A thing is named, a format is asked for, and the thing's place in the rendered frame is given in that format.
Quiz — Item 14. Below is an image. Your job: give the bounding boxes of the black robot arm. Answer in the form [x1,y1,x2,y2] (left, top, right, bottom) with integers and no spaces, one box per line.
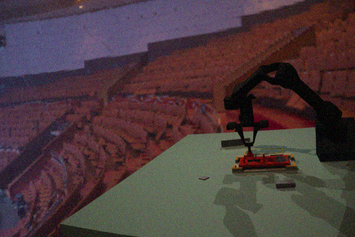
[223,62,342,138]

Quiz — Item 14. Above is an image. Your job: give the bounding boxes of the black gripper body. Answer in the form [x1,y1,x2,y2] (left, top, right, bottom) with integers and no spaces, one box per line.
[226,109,269,130]

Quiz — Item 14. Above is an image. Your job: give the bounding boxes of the black rubber tyre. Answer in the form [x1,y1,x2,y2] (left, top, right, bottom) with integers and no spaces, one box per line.
[245,140,253,147]

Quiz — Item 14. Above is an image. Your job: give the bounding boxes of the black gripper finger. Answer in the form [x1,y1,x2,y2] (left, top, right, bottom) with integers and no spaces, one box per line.
[253,128,261,144]
[235,128,245,143]

